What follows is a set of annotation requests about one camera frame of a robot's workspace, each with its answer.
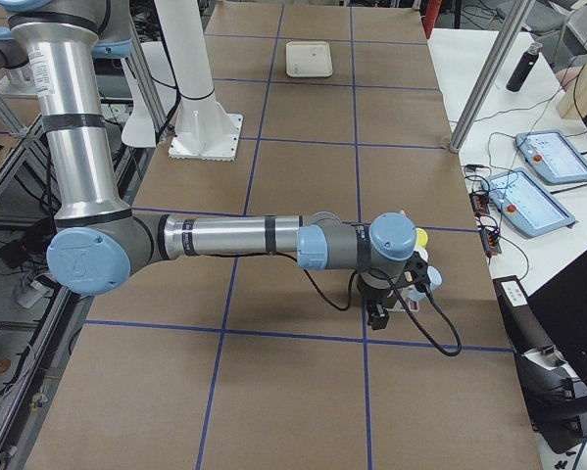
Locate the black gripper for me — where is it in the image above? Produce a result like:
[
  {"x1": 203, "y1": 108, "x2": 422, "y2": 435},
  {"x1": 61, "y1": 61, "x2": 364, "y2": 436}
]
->
[{"x1": 357, "y1": 252, "x2": 430, "y2": 330}]

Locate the pale green plastic cup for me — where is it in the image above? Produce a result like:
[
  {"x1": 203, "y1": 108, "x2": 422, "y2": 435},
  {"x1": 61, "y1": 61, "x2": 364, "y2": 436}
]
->
[{"x1": 415, "y1": 246, "x2": 429, "y2": 262}]

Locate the yellow plastic cup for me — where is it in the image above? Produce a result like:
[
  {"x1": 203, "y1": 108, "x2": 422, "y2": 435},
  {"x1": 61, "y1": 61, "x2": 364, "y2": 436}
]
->
[{"x1": 416, "y1": 227, "x2": 429, "y2": 248}]

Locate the blue plastic cup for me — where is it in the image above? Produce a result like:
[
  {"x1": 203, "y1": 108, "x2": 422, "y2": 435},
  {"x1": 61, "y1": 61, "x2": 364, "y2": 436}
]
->
[{"x1": 422, "y1": 265, "x2": 443, "y2": 294}]

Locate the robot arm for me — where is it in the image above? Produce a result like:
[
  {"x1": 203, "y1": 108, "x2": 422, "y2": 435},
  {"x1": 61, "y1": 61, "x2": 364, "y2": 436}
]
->
[{"x1": 3, "y1": 1, "x2": 433, "y2": 330}]

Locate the blue teach pendant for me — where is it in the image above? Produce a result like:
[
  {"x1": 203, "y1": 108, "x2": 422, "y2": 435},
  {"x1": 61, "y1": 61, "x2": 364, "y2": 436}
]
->
[
  {"x1": 514, "y1": 129, "x2": 587, "y2": 185},
  {"x1": 481, "y1": 168, "x2": 576, "y2": 238}
]

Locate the cream plastic tray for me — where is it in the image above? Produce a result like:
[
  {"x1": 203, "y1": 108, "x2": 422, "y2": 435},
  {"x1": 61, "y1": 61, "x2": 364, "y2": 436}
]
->
[{"x1": 285, "y1": 41, "x2": 333, "y2": 78}]

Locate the black water bottle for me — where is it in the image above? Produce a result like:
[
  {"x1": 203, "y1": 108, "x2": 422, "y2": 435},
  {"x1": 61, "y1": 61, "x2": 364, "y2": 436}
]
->
[{"x1": 506, "y1": 41, "x2": 543, "y2": 92}]

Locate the white chair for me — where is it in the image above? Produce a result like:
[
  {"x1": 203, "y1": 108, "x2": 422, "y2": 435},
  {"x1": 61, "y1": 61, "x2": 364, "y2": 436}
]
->
[{"x1": 122, "y1": 87, "x2": 157, "y2": 148}]

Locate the white wire cup rack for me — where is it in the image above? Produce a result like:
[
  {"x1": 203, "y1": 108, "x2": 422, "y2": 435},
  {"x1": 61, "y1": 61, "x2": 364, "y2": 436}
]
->
[{"x1": 400, "y1": 288, "x2": 423, "y2": 312}]

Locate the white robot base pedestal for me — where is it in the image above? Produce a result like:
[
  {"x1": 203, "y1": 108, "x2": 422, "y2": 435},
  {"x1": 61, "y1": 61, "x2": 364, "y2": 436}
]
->
[{"x1": 155, "y1": 0, "x2": 243, "y2": 161}]

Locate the aluminium frame post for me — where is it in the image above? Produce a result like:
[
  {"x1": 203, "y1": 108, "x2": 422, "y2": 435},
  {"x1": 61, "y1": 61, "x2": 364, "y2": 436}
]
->
[{"x1": 449, "y1": 0, "x2": 534, "y2": 154}]

